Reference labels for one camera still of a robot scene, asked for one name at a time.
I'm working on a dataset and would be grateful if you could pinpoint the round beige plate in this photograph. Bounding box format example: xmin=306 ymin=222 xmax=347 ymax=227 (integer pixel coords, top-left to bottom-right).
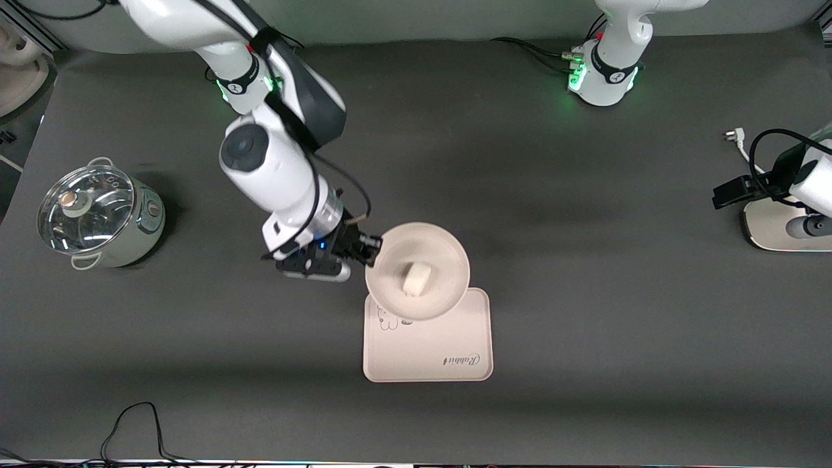
xmin=365 ymin=222 xmax=471 ymax=322

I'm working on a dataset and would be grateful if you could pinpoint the white power plug cord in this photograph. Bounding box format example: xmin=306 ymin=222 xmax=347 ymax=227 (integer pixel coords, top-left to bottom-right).
xmin=723 ymin=128 xmax=768 ymax=176

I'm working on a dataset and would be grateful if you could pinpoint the black left arm base cable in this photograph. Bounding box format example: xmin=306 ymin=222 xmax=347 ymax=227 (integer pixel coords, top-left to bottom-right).
xmin=491 ymin=13 xmax=608 ymax=75

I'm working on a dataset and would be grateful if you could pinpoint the glass pot lid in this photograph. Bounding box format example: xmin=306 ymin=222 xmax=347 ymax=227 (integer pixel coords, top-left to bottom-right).
xmin=37 ymin=164 xmax=137 ymax=255

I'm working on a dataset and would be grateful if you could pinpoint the white steamed bun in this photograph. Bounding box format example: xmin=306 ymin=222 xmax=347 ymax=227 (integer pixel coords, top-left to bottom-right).
xmin=402 ymin=261 xmax=434 ymax=299

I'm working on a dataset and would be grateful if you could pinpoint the thin black floor cable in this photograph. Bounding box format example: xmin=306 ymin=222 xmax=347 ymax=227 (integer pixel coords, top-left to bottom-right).
xmin=0 ymin=402 xmax=199 ymax=466

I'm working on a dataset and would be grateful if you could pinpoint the beige rabbit print tray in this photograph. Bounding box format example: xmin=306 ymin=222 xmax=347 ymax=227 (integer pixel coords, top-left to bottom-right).
xmin=363 ymin=287 xmax=494 ymax=383

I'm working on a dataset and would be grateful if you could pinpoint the pale green electric pot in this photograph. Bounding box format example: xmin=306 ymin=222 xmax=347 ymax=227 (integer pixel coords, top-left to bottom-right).
xmin=37 ymin=156 xmax=166 ymax=270

